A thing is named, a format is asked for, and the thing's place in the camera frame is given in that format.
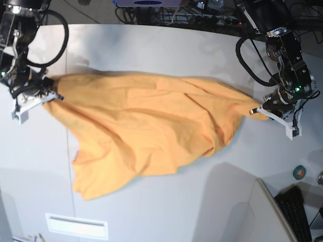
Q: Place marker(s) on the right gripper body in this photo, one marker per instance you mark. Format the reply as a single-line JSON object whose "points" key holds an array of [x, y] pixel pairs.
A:
{"points": [[24, 85]]}

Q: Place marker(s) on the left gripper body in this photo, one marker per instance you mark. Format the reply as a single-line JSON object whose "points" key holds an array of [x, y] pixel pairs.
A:
{"points": [[280, 103]]}

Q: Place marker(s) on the yellow t-shirt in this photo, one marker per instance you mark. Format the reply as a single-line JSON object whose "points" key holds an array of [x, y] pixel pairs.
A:
{"points": [[143, 125]]}

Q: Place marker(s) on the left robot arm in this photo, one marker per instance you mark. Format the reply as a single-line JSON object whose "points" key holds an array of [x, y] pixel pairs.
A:
{"points": [[294, 83]]}

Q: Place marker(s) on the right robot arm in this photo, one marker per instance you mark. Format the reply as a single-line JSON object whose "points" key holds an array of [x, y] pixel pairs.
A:
{"points": [[20, 22]]}

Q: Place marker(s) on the green tape roll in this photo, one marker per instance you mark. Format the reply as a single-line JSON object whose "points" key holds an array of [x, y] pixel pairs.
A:
{"points": [[299, 172]]}

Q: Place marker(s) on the black keyboard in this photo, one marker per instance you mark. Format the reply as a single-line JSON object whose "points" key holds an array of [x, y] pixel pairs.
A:
{"points": [[291, 203]]}

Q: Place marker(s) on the white table slot plate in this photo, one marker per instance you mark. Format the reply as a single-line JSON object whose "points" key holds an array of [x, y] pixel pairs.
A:
{"points": [[79, 227]]}

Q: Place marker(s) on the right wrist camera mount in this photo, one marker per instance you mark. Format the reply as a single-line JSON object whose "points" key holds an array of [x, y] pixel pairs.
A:
{"points": [[27, 108]]}

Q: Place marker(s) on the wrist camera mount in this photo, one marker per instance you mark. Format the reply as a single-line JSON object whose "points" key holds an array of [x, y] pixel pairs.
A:
{"points": [[291, 120], [27, 108]]}

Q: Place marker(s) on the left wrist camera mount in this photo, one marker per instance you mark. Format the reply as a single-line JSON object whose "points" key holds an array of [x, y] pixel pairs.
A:
{"points": [[291, 120]]}

